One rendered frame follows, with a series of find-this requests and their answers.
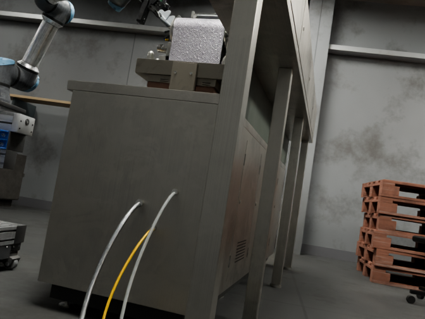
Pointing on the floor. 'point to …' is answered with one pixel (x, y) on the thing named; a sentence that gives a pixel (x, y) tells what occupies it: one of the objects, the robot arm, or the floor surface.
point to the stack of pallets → (374, 266)
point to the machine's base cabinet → (55, 231)
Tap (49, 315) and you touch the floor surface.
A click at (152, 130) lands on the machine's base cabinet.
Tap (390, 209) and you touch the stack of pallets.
